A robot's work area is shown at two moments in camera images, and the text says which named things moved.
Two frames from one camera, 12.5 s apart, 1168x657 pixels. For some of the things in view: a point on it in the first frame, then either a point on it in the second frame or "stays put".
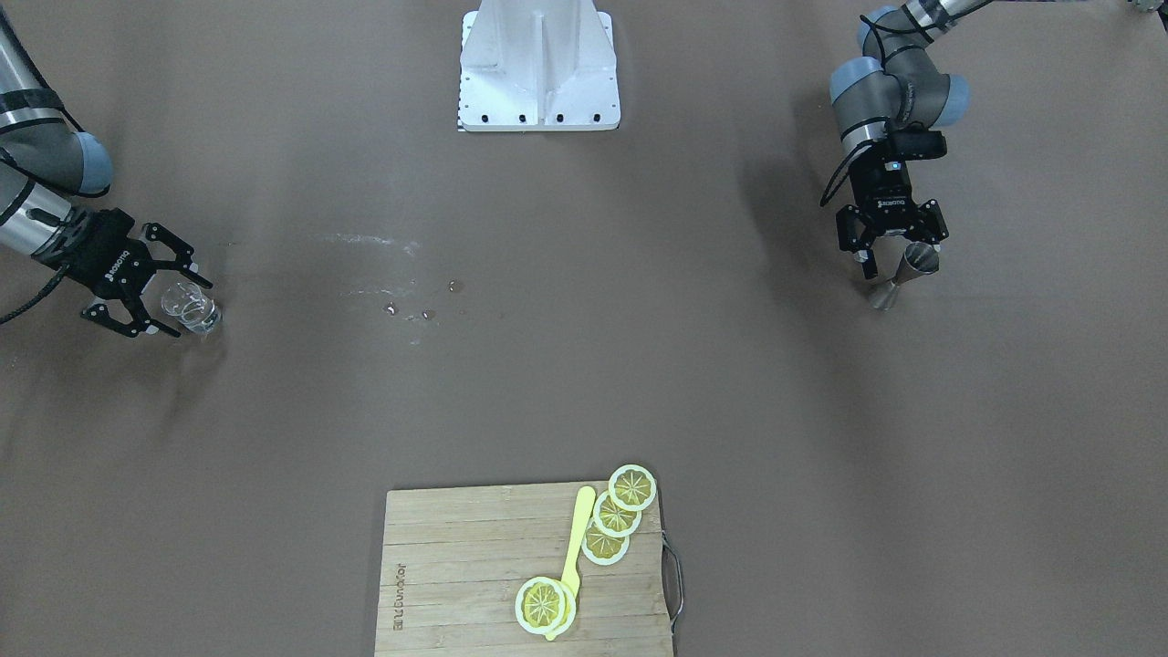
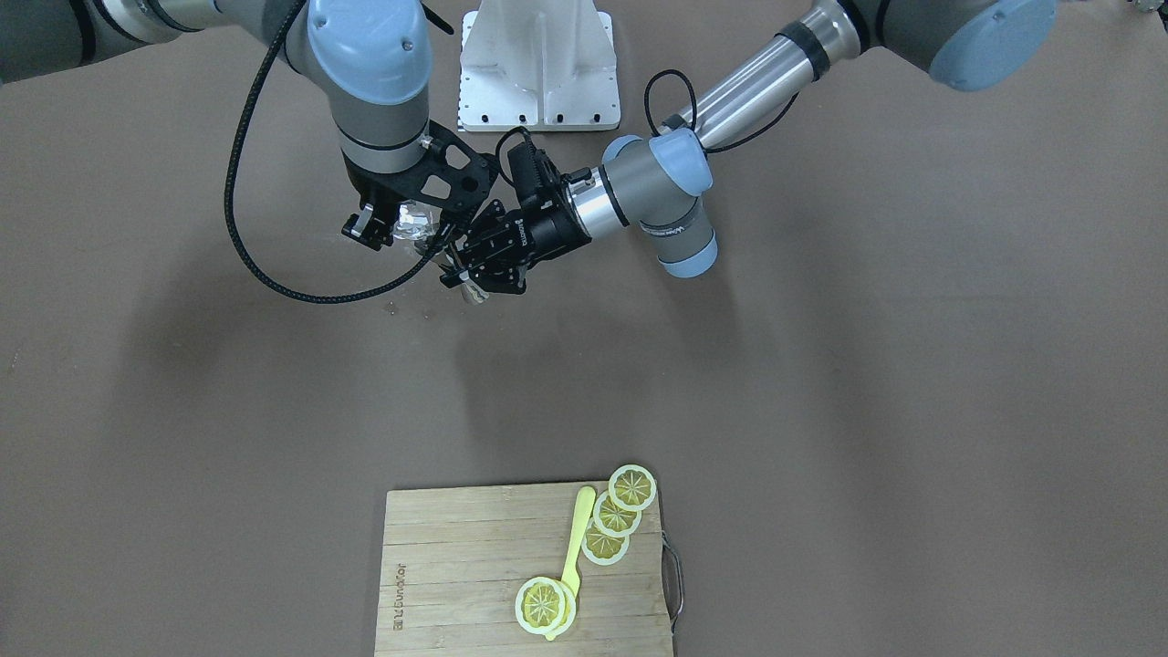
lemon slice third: x=602 y=547 stays put
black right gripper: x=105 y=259 -> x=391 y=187
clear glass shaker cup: x=186 y=303 -> x=417 y=221
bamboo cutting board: x=452 y=562 stays put
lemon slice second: x=613 y=519 stays put
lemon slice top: x=632 y=487 stays put
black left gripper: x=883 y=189 -> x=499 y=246
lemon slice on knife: x=545 y=606 stays put
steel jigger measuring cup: x=918 y=259 -> x=442 y=258
